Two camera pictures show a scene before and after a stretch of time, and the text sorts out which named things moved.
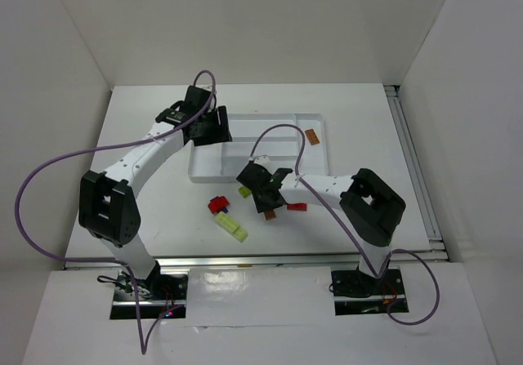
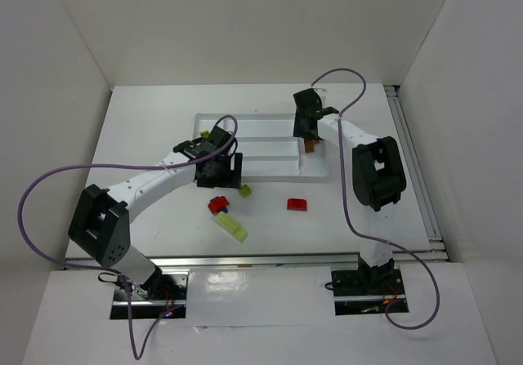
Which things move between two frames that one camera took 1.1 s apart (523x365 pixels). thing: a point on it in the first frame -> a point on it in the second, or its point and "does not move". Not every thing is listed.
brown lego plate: [270, 215] -> [310, 145]
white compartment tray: [218, 162] does not move
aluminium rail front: [258, 261] does not move
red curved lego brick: [297, 206] does not move
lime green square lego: [243, 191] does not move
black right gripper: [253, 186] -> [305, 130]
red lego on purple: [217, 203] does not move
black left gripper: [221, 124] -> [235, 171]
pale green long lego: [231, 225] does not move
